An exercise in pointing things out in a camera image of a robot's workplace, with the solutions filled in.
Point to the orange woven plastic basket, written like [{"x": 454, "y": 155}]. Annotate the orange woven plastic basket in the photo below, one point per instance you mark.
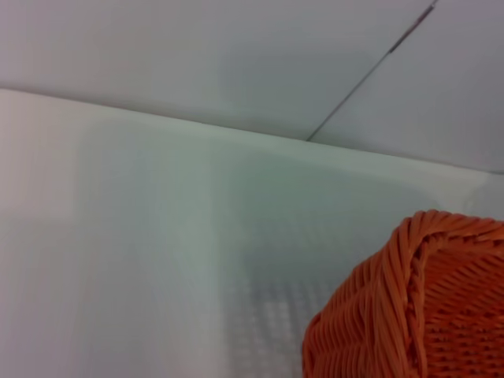
[{"x": 441, "y": 307}]

